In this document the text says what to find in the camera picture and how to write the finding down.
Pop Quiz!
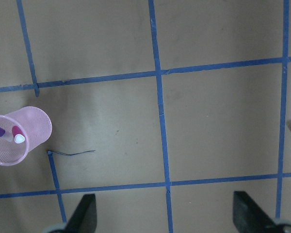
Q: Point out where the pink pen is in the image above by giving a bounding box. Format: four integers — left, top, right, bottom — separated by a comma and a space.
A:
12, 126, 25, 144

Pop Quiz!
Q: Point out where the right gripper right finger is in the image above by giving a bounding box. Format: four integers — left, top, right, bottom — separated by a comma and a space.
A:
232, 191, 281, 233

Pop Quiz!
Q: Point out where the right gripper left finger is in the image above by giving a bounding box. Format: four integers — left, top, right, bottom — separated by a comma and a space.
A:
65, 194, 97, 233

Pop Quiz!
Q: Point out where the pink mesh cup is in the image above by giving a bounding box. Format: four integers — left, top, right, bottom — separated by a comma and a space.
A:
0, 106, 52, 166

